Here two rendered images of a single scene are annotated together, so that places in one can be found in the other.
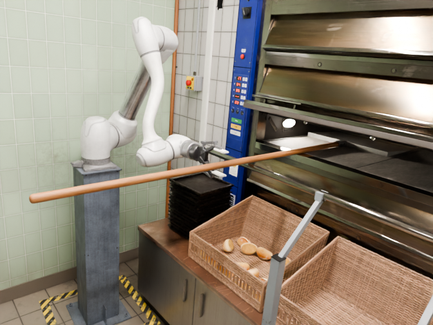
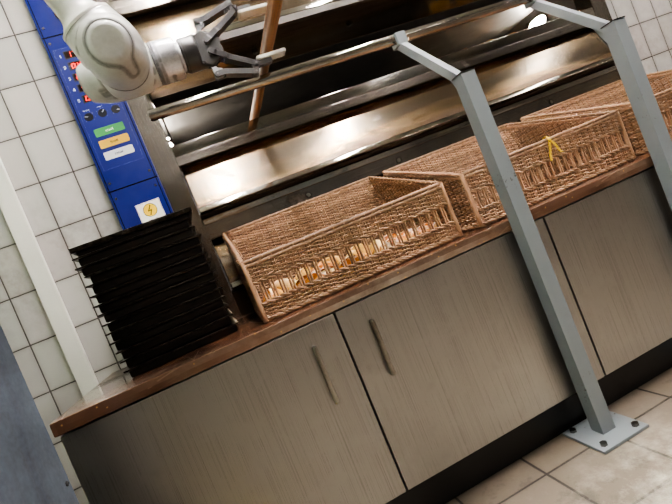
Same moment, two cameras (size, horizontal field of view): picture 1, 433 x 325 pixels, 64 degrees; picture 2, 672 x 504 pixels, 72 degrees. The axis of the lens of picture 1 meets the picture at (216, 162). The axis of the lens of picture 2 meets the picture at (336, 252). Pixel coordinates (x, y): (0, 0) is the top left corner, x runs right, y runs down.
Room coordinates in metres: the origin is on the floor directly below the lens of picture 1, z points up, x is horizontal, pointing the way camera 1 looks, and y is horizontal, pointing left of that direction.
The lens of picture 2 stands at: (1.00, 0.95, 0.71)
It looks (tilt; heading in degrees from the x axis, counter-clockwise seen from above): 2 degrees down; 298
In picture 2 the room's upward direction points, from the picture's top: 22 degrees counter-clockwise
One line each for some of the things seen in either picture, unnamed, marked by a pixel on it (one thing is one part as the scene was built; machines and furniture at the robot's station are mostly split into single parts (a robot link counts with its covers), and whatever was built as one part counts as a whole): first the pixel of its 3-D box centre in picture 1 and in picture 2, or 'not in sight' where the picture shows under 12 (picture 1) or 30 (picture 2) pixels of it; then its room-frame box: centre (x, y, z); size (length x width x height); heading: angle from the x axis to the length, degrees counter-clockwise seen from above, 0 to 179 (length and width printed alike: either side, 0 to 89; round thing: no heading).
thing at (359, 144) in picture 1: (358, 140); not in sight; (2.28, -0.92, 1.20); 0.55 x 0.36 x 0.03; 42
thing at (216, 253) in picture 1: (255, 244); (328, 234); (1.65, -0.25, 0.72); 0.56 x 0.49 x 0.28; 41
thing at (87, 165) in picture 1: (92, 161); not in sight; (1.86, 0.69, 1.03); 0.22 x 0.18 x 0.06; 128
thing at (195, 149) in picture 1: (200, 153); (201, 51); (1.60, 0.08, 1.20); 0.09 x 0.07 x 0.08; 41
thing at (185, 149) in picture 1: (191, 150); (168, 60); (1.65, 0.13, 1.20); 0.09 x 0.06 x 0.09; 131
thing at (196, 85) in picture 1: (193, 82); not in sight; (2.48, 0.21, 1.46); 0.10 x 0.07 x 0.10; 42
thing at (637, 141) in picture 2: not in sight; (636, 107); (0.75, -1.05, 0.72); 0.56 x 0.49 x 0.28; 44
